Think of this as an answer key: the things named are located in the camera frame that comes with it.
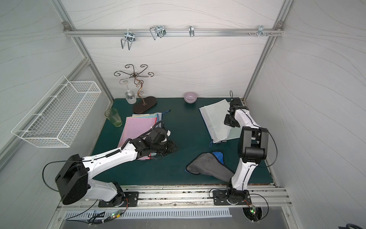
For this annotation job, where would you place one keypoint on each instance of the hanging wine glass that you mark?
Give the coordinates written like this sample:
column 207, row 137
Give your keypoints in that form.
column 129, row 94

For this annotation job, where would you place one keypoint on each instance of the green plastic cup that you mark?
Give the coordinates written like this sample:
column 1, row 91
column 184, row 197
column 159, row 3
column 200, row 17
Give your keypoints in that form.
column 113, row 116

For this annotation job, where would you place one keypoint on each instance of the grey blue microfibre cloth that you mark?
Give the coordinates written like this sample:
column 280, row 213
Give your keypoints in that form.
column 210, row 164

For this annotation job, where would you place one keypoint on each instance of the lilac ceramic bowl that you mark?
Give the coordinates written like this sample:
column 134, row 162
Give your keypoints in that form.
column 190, row 97

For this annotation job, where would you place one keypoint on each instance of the white vent strip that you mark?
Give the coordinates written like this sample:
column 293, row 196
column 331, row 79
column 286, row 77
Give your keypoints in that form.
column 152, row 214

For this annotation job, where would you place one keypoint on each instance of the metal hook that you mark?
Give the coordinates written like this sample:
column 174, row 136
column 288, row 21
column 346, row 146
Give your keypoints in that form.
column 128, row 40
column 157, row 31
column 191, row 31
column 260, row 32

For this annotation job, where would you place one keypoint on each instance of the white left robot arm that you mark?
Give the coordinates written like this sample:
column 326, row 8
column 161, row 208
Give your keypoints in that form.
column 75, row 181

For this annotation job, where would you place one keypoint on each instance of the pink mesh document bag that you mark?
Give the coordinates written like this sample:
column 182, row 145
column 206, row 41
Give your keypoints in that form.
column 133, row 128

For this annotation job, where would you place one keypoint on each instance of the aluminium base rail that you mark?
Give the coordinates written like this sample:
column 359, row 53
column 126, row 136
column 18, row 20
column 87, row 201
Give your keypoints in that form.
column 196, row 196

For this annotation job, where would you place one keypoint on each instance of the dark oval stand base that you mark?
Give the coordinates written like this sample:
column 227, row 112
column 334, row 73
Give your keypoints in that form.
column 146, row 102

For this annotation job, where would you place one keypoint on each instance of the blue zipper document bag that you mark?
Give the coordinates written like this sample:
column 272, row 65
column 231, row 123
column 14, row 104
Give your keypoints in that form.
column 214, row 116

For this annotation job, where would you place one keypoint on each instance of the aluminium top cross rail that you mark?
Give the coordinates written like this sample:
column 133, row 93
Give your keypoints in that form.
column 169, row 32

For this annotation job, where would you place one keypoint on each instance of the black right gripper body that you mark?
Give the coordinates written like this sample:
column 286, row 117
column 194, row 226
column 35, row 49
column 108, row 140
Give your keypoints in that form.
column 232, row 119

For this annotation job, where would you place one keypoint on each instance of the green mesh document bag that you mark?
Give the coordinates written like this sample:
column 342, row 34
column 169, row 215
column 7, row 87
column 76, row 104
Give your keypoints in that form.
column 234, row 133

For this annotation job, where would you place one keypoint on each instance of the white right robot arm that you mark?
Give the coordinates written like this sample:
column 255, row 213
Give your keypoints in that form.
column 252, row 147

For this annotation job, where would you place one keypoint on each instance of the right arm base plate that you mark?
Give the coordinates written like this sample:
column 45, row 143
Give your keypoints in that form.
column 231, row 197

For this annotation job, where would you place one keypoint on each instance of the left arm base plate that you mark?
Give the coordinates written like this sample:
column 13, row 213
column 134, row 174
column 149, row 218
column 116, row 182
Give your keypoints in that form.
column 127, row 199

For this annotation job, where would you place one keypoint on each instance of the white wire basket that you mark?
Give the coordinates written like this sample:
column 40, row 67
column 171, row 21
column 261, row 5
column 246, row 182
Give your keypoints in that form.
column 56, row 119

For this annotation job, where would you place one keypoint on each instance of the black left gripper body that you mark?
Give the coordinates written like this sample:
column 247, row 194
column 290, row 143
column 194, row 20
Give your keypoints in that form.
column 165, row 146

